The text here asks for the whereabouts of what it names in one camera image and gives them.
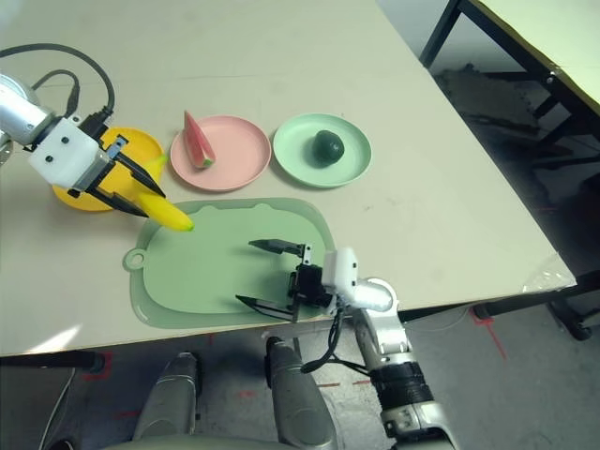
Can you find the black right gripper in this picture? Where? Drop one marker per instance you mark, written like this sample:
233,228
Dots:
309,286

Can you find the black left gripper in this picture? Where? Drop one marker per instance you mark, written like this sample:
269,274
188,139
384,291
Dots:
100,171

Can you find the yellow toy banana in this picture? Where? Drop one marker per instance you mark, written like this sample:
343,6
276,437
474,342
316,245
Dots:
169,213

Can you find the red toy watermelon slice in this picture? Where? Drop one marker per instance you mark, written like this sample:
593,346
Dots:
197,145

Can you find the dark green toy avocado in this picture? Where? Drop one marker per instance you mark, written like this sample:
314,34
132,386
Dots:
328,146

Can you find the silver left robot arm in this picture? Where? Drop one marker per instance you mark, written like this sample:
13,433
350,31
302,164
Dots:
19,112

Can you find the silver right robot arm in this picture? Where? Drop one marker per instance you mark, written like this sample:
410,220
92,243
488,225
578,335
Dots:
398,370

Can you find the yellow plastic plate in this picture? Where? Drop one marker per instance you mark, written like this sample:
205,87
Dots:
145,145

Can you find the green cutting board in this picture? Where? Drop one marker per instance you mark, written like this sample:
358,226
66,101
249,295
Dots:
211,262

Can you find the pink plastic plate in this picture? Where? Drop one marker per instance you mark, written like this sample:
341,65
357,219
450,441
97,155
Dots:
239,150

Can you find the mint green plastic plate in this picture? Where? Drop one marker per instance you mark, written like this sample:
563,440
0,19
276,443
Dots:
300,159

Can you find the grey robot torso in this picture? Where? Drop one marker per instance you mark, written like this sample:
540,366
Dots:
211,445

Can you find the clear plastic film scrap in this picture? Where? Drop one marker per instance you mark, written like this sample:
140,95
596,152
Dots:
548,276

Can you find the dark textured floor mat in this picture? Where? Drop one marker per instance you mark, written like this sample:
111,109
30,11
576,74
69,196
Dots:
497,94

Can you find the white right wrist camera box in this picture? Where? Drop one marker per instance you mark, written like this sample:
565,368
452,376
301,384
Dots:
340,272

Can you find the black work table frame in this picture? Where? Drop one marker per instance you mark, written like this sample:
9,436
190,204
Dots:
576,323

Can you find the side table with metal frame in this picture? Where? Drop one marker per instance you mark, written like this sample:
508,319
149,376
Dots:
562,28

